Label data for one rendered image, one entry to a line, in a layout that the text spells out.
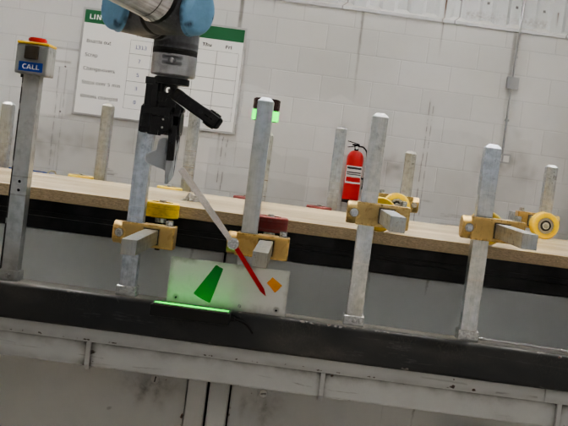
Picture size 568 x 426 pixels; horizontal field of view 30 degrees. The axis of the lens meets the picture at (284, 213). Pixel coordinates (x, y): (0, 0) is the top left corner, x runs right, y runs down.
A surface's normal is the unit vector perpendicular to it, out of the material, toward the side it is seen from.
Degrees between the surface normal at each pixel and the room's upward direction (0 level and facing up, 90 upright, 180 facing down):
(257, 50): 90
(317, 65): 90
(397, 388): 90
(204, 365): 90
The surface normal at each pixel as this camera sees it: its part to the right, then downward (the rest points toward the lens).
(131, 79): 0.03, 0.06
